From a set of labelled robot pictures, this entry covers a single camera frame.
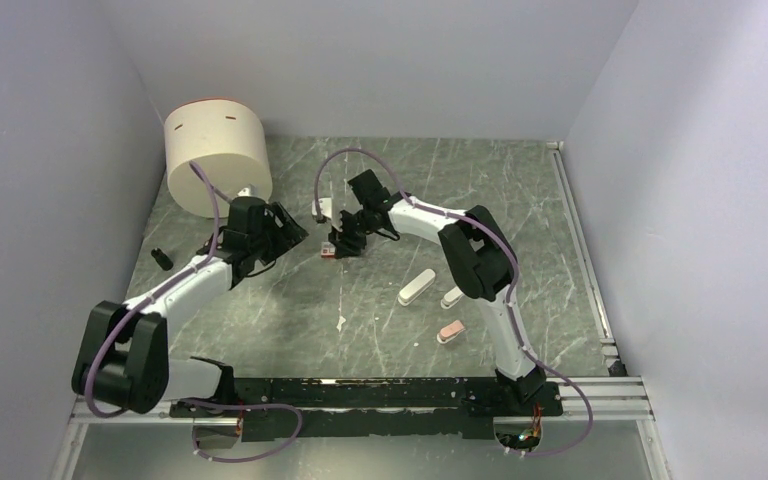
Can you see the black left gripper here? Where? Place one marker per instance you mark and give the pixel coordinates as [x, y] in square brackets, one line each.
[287, 235]

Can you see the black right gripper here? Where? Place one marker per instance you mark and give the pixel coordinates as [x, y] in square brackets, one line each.
[344, 244]

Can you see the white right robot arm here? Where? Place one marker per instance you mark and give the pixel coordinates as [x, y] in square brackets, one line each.
[479, 258]

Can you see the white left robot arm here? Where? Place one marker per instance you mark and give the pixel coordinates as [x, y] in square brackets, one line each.
[123, 359]

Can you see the cream cylindrical container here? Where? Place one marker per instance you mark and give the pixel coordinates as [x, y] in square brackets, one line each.
[226, 139]

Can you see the small black cylinder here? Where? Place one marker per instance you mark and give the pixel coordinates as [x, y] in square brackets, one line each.
[164, 262]

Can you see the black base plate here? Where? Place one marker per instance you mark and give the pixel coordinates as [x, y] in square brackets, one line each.
[333, 408]

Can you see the aluminium frame rail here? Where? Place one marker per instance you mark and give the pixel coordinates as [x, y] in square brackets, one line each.
[593, 399]

